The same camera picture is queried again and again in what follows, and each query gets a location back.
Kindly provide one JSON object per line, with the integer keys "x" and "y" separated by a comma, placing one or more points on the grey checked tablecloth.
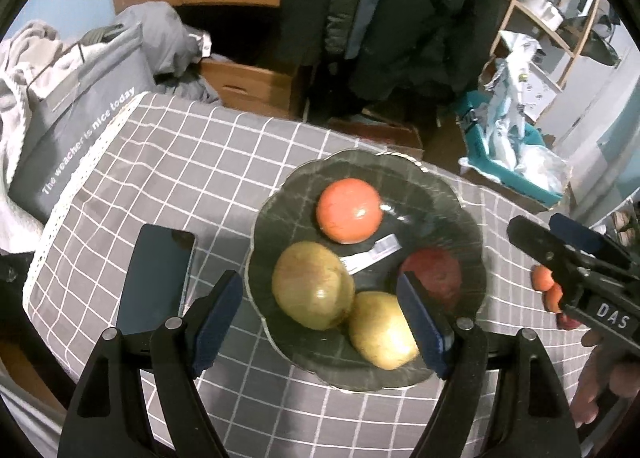
{"x": 175, "y": 162}

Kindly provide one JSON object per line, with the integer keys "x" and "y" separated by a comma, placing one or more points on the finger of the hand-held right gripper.
{"x": 575, "y": 233}
{"x": 537, "y": 240}

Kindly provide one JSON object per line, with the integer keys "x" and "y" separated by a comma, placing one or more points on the black smartphone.
{"x": 155, "y": 273}

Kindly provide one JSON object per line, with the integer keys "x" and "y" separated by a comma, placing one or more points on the grey fabric storage bag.
{"x": 85, "y": 127}

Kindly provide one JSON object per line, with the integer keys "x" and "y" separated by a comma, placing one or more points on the beige fleece blanket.
{"x": 20, "y": 67}

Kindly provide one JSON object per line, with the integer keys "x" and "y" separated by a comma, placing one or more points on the black hooded coat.
{"x": 440, "y": 12}

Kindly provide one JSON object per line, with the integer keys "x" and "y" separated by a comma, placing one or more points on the yellow-green pear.
{"x": 312, "y": 285}
{"x": 382, "y": 330}

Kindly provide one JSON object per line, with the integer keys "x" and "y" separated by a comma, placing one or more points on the teal plastic crate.
{"x": 480, "y": 137}

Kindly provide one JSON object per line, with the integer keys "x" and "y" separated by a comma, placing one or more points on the red apple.
{"x": 440, "y": 273}
{"x": 350, "y": 210}

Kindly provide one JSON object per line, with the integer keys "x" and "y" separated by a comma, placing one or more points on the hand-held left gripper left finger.
{"x": 217, "y": 323}

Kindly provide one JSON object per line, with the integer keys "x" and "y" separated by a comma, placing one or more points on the white pot with lid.
{"x": 542, "y": 10}

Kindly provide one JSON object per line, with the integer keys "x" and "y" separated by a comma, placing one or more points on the olive cloth bag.
{"x": 600, "y": 47}

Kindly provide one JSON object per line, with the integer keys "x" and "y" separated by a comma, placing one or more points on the clear plastic bag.
{"x": 545, "y": 167}

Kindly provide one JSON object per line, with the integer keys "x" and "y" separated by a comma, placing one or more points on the white perforated drawer box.
{"x": 537, "y": 92}

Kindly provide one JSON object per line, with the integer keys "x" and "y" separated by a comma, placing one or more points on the brown cardboard box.
{"x": 505, "y": 195}

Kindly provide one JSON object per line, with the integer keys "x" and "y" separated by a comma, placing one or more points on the dark green glass plate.
{"x": 300, "y": 198}

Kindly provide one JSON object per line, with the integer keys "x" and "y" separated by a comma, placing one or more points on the wooden drawer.
{"x": 250, "y": 87}

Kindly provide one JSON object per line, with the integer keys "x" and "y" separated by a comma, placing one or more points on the white paper label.
{"x": 372, "y": 254}

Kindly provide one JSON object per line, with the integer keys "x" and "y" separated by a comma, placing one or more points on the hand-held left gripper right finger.
{"x": 420, "y": 323}

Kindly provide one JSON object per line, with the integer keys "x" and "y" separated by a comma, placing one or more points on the white printed rice bag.
{"x": 510, "y": 102}

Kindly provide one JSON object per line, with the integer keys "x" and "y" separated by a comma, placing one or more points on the person's right hand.
{"x": 592, "y": 378}

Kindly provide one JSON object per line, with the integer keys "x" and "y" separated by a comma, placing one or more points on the grey clothes pile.
{"x": 150, "y": 32}

